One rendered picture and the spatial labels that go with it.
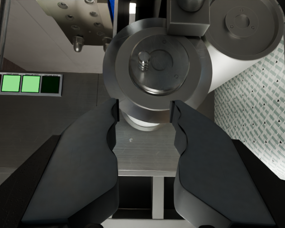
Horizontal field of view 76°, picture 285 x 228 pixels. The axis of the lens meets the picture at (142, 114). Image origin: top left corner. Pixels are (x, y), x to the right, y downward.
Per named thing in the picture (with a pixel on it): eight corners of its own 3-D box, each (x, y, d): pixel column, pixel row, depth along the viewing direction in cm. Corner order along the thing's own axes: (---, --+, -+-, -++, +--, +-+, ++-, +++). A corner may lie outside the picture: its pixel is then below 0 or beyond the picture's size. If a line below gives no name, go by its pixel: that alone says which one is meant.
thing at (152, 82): (198, 81, 22) (139, 99, 22) (193, 86, 24) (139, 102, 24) (178, 26, 23) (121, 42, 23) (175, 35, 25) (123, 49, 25)
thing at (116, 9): (121, -77, 28) (116, 36, 25) (129, 21, 51) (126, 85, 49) (118, -77, 28) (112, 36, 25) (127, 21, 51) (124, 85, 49)
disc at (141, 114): (211, 19, 26) (214, 125, 24) (210, 21, 26) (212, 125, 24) (105, 14, 25) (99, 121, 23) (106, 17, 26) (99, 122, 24)
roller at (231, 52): (281, -16, 27) (287, 62, 25) (211, 59, 52) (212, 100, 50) (199, -20, 26) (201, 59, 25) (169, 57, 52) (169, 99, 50)
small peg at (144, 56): (152, 60, 19) (140, 64, 19) (150, 70, 22) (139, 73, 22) (148, 48, 20) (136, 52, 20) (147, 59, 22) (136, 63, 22)
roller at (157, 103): (201, 28, 25) (202, 111, 23) (168, 83, 51) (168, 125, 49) (116, 25, 25) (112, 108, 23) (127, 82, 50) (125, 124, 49)
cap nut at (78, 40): (82, 35, 57) (81, 49, 57) (85, 42, 61) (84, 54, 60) (70, 35, 57) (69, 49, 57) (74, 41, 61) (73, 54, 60)
